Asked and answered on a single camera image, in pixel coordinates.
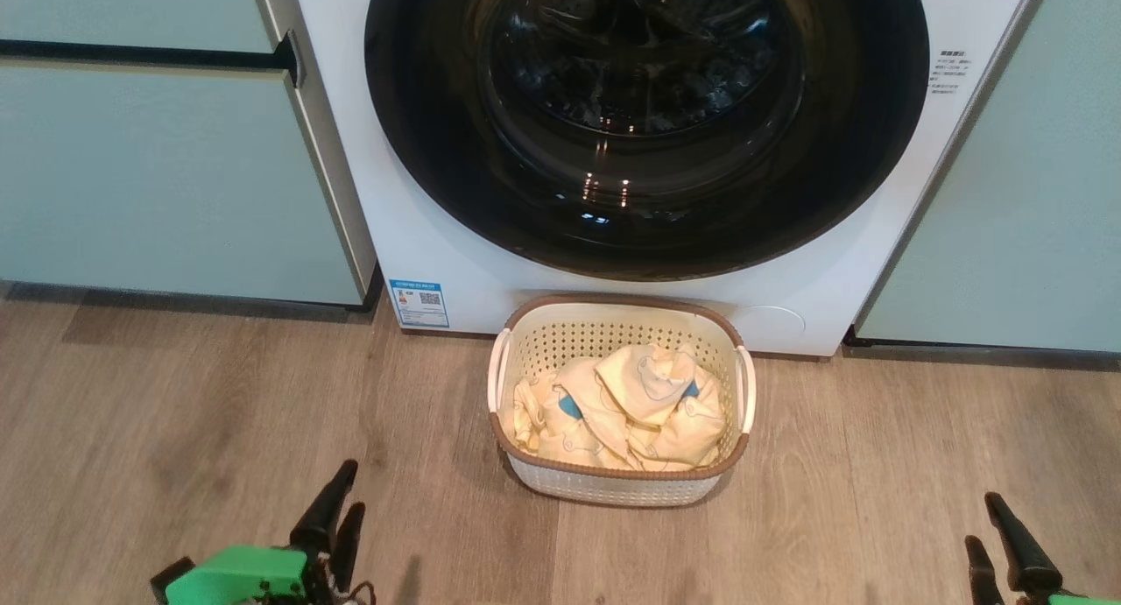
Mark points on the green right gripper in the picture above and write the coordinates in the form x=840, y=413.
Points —
x=1086, y=601

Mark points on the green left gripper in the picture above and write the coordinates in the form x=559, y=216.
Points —
x=236, y=574

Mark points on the pale yellow garment blue patches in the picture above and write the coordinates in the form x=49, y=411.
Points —
x=560, y=430

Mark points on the pale yellow bear-print garment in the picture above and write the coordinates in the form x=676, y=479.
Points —
x=644, y=386

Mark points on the black round glass washer door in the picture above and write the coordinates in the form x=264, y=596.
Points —
x=438, y=132

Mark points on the white front-load washing machine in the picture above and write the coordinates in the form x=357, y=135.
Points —
x=420, y=237

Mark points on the pale teal cabinet door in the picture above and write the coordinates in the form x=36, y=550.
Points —
x=1007, y=237

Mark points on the blue energy label sticker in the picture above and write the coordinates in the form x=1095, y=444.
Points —
x=419, y=303

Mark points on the cream perforated laundry basket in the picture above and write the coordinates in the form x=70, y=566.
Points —
x=613, y=487

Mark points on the round white filter cover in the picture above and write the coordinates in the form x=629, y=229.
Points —
x=775, y=329

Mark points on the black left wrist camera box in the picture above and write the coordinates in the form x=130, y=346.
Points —
x=173, y=570

